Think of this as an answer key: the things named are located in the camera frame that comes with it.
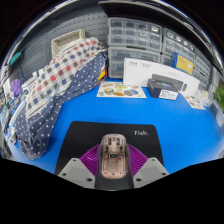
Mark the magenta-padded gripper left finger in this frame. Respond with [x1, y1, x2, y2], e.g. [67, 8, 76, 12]
[58, 144, 103, 188]

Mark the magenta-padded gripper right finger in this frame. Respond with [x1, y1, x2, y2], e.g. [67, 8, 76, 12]
[125, 144, 170, 188]

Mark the pink transparent computer mouse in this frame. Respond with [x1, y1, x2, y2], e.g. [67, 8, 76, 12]
[98, 133, 129, 180]

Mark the black mouse pad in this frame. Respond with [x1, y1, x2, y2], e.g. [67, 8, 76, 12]
[54, 120, 165, 191]

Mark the navy polka dot cloth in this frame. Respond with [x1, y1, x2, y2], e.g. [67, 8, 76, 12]
[14, 51, 108, 161]

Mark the printed sticker sheet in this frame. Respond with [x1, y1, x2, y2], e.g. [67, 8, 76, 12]
[96, 81, 148, 100]
[183, 94, 206, 111]

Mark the small black box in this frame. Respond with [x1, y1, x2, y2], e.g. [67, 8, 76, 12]
[147, 73, 185, 101]

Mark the small yellow object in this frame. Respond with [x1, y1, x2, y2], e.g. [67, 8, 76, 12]
[97, 68, 108, 86]

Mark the red and blue checked cloth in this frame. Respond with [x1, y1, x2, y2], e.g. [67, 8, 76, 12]
[24, 37, 108, 120]

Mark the long white keyboard box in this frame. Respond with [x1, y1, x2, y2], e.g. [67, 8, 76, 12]
[122, 57, 201, 98]

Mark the green plant in white pot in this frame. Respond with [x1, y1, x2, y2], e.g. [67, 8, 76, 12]
[213, 83, 224, 113]

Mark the purple soft object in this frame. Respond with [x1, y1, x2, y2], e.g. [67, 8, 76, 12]
[10, 78, 24, 99]

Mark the yellow and blue box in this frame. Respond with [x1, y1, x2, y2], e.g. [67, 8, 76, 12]
[170, 52, 195, 76]

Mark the teal plastic object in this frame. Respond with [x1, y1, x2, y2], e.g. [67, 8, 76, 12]
[8, 51, 23, 67]

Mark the beige plastic basket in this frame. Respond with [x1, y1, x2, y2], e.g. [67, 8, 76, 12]
[50, 29, 87, 57]

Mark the dark overhead shelf unit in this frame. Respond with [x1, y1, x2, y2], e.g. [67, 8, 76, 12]
[98, 0, 214, 51]

